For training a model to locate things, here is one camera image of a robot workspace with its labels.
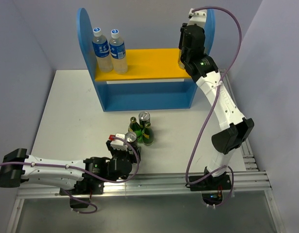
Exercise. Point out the blue and yellow shelf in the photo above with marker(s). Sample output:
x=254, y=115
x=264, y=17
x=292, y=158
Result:
x=154, y=80

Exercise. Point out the aluminium front rail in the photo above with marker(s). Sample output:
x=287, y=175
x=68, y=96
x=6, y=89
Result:
x=145, y=185

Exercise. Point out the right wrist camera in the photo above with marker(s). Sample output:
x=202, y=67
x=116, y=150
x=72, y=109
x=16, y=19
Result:
x=197, y=18

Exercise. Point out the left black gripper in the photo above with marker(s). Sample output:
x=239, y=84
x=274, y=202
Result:
x=131, y=156

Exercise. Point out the green glass bottle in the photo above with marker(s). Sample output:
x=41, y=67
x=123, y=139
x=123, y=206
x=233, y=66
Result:
x=135, y=127
x=147, y=134

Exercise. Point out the clear soda bottle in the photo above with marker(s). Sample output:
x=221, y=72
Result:
x=181, y=65

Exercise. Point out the left green glass bottle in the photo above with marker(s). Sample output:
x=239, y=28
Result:
x=135, y=127

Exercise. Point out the right green glass bottle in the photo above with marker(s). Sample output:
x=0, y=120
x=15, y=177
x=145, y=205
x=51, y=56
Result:
x=147, y=134

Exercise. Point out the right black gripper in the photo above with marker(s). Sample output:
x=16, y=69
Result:
x=181, y=35

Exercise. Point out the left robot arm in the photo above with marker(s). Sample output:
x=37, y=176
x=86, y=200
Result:
x=79, y=177

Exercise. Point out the blue-label water bottle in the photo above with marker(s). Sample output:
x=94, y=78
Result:
x=118, y=52
x=102, y=51

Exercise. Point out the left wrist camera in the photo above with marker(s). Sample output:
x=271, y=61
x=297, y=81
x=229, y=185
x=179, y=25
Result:
x=117, y=141

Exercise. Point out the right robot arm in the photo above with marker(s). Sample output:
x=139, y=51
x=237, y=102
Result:
x=235, y=127

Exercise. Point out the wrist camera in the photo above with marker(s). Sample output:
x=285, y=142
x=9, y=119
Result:
x=197, y=18
x=117, y=141

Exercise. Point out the left blue-label water bottle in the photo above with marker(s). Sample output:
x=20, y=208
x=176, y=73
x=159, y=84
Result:
x=102, y=51

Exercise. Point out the right blue-label water bottle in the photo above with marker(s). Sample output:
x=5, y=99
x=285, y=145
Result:
x=118, y=52

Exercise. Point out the black drink can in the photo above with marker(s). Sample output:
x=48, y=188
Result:
x=144, y=117
x=132, y=139

